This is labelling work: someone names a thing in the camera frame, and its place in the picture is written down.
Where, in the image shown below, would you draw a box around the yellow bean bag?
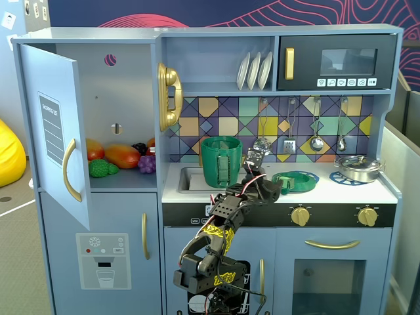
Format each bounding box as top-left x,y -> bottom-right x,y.
0,118 -> 27,188

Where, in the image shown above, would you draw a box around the blue toy kitchen unit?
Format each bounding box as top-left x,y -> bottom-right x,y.
11,23 -> 405,315

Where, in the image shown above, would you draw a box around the orange toy mango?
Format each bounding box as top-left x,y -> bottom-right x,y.
104,144 -> 142,170

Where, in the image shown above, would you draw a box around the gold dishwasher door handle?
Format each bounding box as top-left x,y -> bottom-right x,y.
259,259 -> 266,305

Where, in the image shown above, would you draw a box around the grey partition panel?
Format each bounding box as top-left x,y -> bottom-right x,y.
382,70 -> 420,315

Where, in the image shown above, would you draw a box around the steel hanging spoon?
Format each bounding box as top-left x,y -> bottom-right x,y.
337,96 -> 349,152

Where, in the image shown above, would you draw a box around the gold microwave handle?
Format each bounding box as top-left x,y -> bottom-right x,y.
284,47 -> 295,81

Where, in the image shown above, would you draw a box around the gold stove knob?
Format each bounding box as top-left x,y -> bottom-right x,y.
289,205 -> 312,227
356,205 -> 379,228

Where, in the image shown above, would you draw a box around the gold freezer door handle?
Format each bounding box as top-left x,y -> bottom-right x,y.
141,212 -> 151,261

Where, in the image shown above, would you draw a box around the blue dishwasher door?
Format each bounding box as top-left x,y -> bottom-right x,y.
163,227 -> 276,315

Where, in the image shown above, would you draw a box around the blue freezer door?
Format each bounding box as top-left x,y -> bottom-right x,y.
39,192 -> 163,315

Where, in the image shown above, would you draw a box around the black cable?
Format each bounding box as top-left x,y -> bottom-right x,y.
241,284 -> 268,315

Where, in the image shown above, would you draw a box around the steel hanging slotted spatula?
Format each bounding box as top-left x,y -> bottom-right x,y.
283,97 -> 298,155

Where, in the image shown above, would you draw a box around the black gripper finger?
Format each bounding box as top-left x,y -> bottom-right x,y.
260,191 -> 280,205
263,178 -> 284,194

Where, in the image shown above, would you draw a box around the green plastic recipient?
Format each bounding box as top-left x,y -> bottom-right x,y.
200,136 -> 243,189

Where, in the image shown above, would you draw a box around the green plastic plate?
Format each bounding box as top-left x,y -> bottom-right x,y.
271,171 -> 318,194

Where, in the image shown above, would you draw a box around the gold oven handle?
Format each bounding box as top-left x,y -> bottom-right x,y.
304,240 -> 361,250

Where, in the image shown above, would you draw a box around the black toy microwave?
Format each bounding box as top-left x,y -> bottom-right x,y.
277,33 -> 398,91

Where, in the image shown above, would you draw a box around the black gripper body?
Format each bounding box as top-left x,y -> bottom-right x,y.
226,170 -> 267,206

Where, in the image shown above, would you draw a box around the red yellow toy peach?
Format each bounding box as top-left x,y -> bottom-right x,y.
86,138 -> 105,161

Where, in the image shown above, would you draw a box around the gold curved fridge door handle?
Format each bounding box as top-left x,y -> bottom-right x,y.
62,138 -> 83,203

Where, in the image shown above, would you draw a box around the blue oven door with window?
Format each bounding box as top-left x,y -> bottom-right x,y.
276,228 -> 393,315

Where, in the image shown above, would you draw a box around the white toy plate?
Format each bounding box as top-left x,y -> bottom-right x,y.
246,51 -> 262,91
236,52 -> 251,91
257,51 -> 274,91

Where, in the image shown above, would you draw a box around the purple toy grapes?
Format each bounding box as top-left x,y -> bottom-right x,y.
137,155 -> 157,175

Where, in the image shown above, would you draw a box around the steel toy sink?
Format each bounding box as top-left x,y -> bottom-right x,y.
178,166 -> 263,194

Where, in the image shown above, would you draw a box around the gold toy telephone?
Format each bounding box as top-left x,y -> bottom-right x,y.
156,62 -> 184,133

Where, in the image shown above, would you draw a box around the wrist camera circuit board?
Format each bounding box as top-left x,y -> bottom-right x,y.
244,146 -> 267,171

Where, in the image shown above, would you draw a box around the blue fridge door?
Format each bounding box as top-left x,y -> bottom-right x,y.
18,44 -> 91,232

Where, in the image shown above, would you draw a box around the steel toy pot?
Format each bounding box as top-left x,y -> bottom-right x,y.
334,160 -> 384,184

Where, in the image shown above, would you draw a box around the steel hanging ladle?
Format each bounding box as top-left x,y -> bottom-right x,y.
310,96 -> 325,152

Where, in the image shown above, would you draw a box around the green toy broccoli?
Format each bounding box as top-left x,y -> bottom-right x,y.
88,159 -> 119,179

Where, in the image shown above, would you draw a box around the steel hanging skimmer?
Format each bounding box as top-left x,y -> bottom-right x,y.
253,97 -> 273,156

